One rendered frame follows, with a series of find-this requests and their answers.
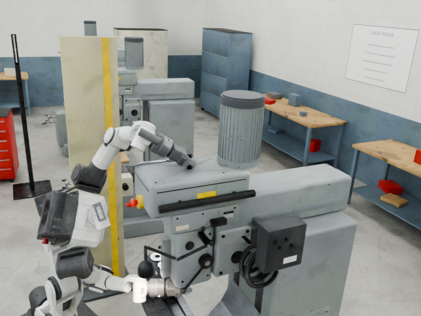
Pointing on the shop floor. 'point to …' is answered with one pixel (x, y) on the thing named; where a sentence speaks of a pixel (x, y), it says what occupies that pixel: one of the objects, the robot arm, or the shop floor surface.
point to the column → (308, 271)
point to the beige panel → (95, 133)
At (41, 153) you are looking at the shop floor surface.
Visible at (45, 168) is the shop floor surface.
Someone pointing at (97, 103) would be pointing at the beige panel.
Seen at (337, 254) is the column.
